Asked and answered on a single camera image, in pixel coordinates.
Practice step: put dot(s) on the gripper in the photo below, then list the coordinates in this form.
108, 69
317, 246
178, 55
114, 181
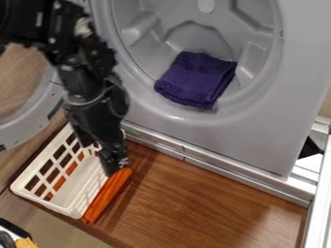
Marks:
97, 119

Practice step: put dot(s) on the orange cloth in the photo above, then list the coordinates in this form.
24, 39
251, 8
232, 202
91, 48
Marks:
107, 193

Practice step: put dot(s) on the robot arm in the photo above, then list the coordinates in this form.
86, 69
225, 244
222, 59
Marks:
73, 48

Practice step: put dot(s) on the white basket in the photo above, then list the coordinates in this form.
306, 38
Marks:
64, 193

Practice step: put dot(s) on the purple cloth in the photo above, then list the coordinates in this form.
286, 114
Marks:
196, 79

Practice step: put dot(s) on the washing machine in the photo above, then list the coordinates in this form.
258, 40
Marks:
267, 106

